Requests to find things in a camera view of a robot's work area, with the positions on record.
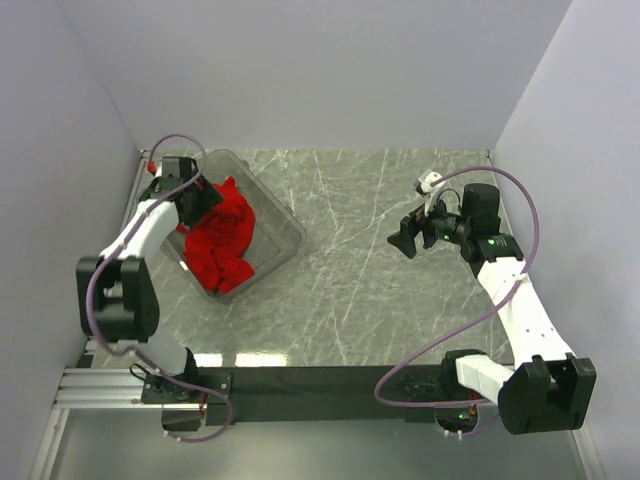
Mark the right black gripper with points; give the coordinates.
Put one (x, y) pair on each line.
(412, 226)

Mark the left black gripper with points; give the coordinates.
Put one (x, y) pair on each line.
(209, 199)

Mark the red t shirt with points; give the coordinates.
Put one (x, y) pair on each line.
(214, 248)

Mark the clear plastic bin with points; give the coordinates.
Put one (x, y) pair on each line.
(278, 235)

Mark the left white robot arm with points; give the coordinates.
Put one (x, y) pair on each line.
(117, 301)

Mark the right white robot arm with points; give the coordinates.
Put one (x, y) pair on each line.
(548, 388)

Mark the black base beam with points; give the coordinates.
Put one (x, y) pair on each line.
(418, 394)

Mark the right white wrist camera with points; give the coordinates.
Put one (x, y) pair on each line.
(428, 185)

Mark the aluminium rail frame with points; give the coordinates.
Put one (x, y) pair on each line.
(84, 387)

